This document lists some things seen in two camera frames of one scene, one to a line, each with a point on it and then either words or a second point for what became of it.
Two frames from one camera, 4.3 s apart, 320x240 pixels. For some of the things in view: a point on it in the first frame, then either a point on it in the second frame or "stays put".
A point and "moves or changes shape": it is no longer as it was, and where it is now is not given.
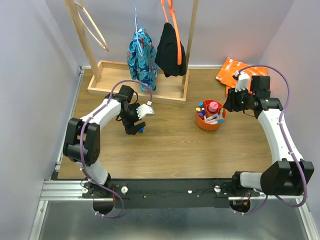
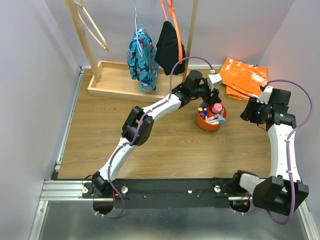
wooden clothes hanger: (106, 47) stays put
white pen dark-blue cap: (204, 114) moves or changes shape
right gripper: (230, 104) -> (248, 113)
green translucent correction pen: (221, 110) stays put
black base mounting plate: (144, 193) stays put
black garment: (166, 55) stays put
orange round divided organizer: (212, 115) stays put
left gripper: (130, 128) -> (213, 98)
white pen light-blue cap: (218, 121) stays put
